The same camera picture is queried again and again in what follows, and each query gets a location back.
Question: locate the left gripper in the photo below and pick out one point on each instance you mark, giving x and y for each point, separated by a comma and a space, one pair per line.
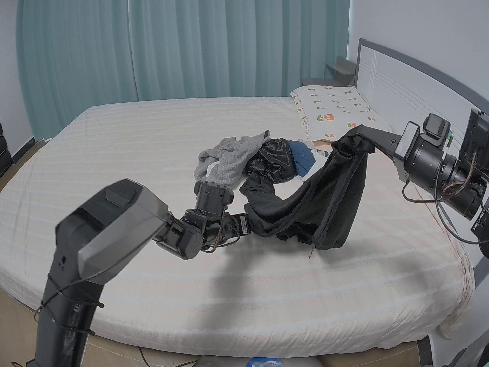
237, 228

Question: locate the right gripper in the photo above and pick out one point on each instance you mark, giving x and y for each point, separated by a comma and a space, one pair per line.
420, 166

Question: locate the black T-shirt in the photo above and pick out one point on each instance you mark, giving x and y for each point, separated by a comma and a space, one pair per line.
324, 205

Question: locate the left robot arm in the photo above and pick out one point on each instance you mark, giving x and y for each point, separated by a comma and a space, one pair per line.
114, 224

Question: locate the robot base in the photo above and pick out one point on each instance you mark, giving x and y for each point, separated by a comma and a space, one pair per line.
263, 362

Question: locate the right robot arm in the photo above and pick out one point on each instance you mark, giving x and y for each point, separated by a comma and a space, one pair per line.
468, 201

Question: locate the bed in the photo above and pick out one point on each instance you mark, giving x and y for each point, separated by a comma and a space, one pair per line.
191, 281

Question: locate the grey garment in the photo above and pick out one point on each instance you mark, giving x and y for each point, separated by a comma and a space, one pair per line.
229, 159

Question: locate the black shiny garment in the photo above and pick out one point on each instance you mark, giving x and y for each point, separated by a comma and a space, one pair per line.
275, 159

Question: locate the blue and white garment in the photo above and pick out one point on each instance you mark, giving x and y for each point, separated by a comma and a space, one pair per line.
301, 159

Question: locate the white printed pillow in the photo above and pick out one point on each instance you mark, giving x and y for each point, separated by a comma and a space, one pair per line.
332, 109

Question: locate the grey bedside table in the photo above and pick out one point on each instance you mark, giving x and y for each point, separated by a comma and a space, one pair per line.
340, 69

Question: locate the black chest of drawers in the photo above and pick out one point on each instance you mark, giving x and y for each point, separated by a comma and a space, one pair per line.
4, 147

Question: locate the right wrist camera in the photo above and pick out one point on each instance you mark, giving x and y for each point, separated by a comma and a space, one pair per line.
435, 128

